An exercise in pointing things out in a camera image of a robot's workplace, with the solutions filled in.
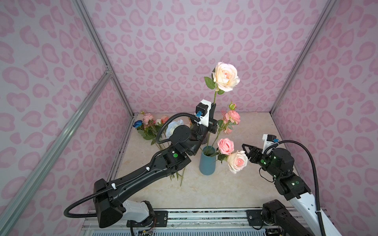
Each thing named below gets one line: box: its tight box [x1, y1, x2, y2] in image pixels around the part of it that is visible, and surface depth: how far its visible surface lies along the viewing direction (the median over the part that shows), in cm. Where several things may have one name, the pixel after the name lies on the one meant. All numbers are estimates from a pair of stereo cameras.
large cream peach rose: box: [213, 61, 241, 92], surface depth 41 cm
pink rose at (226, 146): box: [217, 137, 235, 156], surface depth 51 cm
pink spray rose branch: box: [208, 101, 241, 155], surface depth 65 cm
